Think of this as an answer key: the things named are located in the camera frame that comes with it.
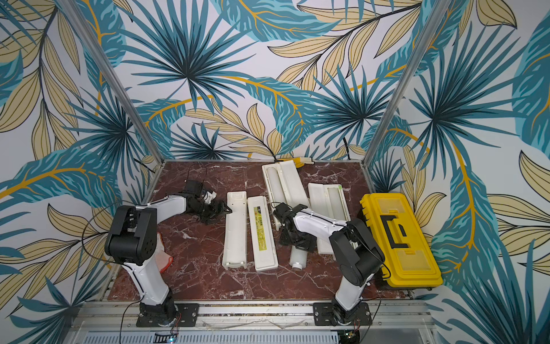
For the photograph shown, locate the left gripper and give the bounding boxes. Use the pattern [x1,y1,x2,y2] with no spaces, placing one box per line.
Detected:
[188,198,232,226]

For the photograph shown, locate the plastic wrap roll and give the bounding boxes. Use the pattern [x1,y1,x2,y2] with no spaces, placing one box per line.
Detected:
[289,246,308,270]

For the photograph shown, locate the white wrap dispenser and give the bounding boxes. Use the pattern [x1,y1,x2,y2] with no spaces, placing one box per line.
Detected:
[221,191,279,272]
[307,182,358,255]
[262,161,309,216]

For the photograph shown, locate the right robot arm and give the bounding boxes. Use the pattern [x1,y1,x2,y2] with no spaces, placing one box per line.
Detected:
[274,203,385,312]

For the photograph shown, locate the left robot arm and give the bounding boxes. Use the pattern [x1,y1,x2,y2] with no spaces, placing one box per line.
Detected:
[105,192,232,315]

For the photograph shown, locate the yellow black work glove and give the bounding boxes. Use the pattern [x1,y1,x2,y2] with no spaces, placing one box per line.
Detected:
[292,157,315,169]

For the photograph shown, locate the red white work glove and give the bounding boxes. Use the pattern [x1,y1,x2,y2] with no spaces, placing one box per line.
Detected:
[154,233,173,273]

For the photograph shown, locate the yellow black toolbox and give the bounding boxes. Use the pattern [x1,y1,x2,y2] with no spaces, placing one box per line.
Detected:
[360,193,443,290]

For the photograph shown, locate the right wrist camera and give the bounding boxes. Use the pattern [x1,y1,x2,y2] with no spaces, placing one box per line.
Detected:
[274,203,295,226]

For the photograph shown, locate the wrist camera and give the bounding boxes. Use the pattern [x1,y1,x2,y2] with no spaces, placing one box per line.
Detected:
[183,180,217,204]
[274,203,295,226]

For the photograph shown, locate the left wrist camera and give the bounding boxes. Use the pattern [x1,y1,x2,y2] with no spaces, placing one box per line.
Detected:
[183,180,217,204]

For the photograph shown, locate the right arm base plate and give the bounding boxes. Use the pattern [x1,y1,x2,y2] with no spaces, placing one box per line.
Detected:
[312,301,372,326]

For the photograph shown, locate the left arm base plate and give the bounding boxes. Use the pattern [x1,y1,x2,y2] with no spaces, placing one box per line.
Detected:
[136,303,199,328]

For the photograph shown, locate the aluminium front rail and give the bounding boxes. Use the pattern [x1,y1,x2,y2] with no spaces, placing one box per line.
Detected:
[72,299,435,331]

